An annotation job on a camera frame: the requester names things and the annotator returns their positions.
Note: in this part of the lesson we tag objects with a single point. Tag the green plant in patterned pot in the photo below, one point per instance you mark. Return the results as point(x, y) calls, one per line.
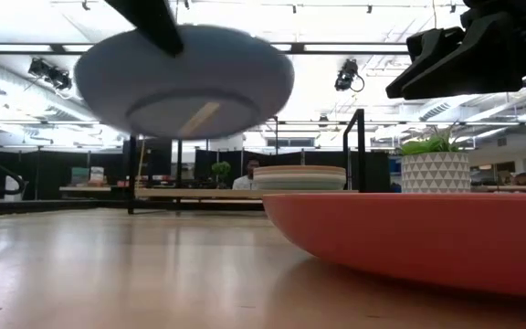
point(435, 171)

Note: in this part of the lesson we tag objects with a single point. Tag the white container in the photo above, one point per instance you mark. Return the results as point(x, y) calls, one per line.
point(13, 187)

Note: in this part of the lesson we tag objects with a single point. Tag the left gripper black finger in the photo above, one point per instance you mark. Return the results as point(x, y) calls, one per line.
point(153, 23)

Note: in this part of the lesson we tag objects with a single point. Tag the small green background plant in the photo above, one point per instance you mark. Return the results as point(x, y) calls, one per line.
point(221, 170)

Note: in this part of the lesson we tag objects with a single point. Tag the white cylindrical tank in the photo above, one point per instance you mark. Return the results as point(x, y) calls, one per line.
point(226, 144)

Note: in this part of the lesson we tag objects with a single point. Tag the orange plate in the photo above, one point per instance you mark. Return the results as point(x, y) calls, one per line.
point(418, 237)

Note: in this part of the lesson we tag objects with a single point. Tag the white printed box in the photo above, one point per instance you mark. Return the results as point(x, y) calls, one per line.
point(97, 174)

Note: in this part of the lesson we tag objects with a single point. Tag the beige plate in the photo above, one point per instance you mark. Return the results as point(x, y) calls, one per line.
point(299, 171)

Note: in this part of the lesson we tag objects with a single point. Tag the pale green plate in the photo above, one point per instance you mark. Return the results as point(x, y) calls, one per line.
point(299, 183)

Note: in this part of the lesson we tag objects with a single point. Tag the black hanging camera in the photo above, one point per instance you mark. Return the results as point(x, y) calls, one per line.
point(347, 73)

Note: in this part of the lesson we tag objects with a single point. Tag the black overhead frame bar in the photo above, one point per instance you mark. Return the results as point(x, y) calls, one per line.
point(297, 47)

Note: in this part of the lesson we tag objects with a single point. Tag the blue plate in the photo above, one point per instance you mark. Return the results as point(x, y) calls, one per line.
point(185, 77)

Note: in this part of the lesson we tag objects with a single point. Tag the black background rig frame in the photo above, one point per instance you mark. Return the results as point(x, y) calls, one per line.
point(276, 137)

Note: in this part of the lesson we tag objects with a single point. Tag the black ceiling track light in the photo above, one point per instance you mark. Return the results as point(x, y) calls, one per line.
point(53, 75)

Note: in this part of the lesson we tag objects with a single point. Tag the black frame wooden shelf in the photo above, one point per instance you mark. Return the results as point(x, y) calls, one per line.
point(199, 194)

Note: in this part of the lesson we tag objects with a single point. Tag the silver ceiling air duct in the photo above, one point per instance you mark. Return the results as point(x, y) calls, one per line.
point(441, 109)

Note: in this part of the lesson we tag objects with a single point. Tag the wooden background table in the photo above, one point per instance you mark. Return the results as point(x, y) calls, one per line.
point(514, 187)

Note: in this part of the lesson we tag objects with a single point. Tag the blue storage bin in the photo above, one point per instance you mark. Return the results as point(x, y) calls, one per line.
point(395, 176)

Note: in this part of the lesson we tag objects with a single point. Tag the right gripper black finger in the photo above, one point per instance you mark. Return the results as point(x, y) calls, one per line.
point(432, 43)
point(482, 64)

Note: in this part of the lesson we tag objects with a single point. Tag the teal box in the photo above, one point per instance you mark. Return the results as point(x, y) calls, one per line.
point(79, 176)

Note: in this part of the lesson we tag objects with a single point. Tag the person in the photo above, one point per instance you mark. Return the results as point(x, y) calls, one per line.
point(245, 183)

